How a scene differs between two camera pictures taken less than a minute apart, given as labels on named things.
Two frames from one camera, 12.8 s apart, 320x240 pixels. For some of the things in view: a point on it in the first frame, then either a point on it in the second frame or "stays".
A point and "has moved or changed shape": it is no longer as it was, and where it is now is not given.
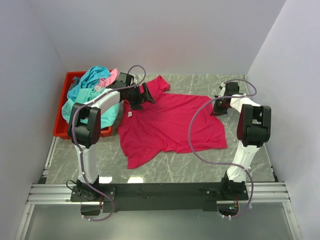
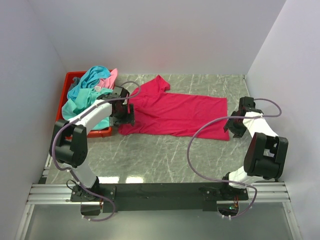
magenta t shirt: (163, 126) has moved or changed shape
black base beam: (162, 196) stays
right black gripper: (215, 108) to (229, 125)
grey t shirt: (76, 80) stays
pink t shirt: (104, 82) stays
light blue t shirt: (90, 80) stays
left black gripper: (147, 97) to (129, 118)
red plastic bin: (61, 127) stays
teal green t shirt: (107, 119) stays
